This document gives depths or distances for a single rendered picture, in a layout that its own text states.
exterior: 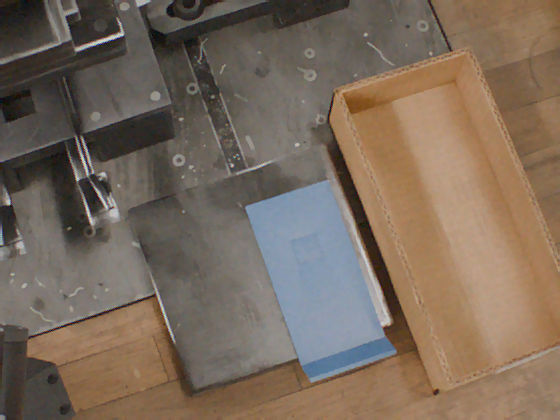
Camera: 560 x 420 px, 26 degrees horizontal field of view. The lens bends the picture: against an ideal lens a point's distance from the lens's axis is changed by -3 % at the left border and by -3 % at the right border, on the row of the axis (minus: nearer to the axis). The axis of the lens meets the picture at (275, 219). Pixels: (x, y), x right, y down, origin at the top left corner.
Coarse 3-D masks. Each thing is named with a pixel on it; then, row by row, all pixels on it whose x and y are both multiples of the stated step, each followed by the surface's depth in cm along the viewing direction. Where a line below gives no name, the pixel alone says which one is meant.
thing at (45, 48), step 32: (32, 0) 77; (64, 0) 80; (96, 0) 82; (0, 32) 76; (32, 32) 76; (64, 32) 76; (96, 32) 81; (0, 64) 76; (32, 64) 78; (64, 64) 82; (96, 64) 84; (0, 96) 83
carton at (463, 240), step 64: (448, 64) 101; (384, 128) 105; (448, 128) 105; (384, 192) 103; (448, 192) 104; (512, 192) 101; (384, 256) 101; (448, 256) 102; (512, 256) 102; (448, 320) 101; (512, 320) 101; (448, 384) 93
